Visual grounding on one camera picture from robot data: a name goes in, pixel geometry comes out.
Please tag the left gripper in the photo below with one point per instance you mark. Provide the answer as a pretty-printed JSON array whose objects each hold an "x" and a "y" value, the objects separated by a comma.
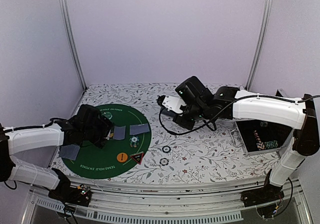
[{"x": 106, "y": 124}]

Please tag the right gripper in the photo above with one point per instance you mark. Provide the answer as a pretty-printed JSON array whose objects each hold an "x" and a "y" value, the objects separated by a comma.
[{"x": 188, "y": 124}]

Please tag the clear dealer button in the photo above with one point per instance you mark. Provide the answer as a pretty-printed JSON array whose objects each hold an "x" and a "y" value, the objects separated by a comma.
[{"x": 108, "y": 115}]

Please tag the dealt blue card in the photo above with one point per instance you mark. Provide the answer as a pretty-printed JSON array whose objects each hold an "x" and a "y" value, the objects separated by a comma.
[
  {"x": 133, "y": 129},
  {"x": 142, "y": 129},
  {"x": 66, "y": 152},
  {"x": 76, "y": 150}
]

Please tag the orange big blind button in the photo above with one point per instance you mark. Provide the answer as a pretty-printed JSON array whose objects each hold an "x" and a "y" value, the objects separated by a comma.
[{"x": 122, "y": 157}]

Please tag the green white chip stack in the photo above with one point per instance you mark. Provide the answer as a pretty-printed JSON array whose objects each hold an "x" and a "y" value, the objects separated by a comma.
[{"x": 134, "y": 142}]

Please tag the black white poker chip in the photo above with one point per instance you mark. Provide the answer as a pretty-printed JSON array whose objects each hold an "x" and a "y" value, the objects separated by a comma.
[{"x": 166, "y": 149}]

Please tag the black red triangular chip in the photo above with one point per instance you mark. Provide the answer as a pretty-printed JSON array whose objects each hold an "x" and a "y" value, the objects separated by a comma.
[{"x": 137, "y": 157}]

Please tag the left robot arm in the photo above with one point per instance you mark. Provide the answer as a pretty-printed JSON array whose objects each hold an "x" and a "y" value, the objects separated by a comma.
[{"x": 18, "y": 139}]

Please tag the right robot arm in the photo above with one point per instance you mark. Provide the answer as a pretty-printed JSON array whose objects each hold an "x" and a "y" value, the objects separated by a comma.
[{"x": 302, "y": 143}]

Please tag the green poker mat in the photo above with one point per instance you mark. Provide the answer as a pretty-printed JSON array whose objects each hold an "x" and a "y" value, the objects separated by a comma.
[{"x": 95, "y": 163}]

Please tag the floral tablecloth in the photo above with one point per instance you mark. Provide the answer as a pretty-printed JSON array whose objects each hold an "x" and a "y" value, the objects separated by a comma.
[{"x": 204, "y": 156}]

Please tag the poker chips in case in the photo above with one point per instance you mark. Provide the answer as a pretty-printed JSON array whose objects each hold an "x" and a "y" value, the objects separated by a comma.
[{"x": 264, "y": 137}]

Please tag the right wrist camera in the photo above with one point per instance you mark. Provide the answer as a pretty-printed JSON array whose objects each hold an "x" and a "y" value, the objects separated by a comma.
[{"x": 172, "y": 103}]

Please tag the front aluminium rail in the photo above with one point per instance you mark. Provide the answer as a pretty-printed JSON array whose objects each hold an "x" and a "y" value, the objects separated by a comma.
[{"x": 194, "y": 203}]

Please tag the right aluminium frame post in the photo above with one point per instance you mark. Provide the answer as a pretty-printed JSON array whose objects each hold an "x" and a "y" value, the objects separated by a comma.
[{"x": 267, "y": 9}]

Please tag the aluminium frame post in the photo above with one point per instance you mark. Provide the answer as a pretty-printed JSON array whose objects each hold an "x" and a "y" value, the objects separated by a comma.
[
  {"x": 71, "y": 42},
  {"x": 267, "y": 9}
]

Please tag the left aluminium frame post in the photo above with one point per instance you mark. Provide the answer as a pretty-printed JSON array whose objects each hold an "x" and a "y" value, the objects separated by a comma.
[{"x": 71, "y": 42}]

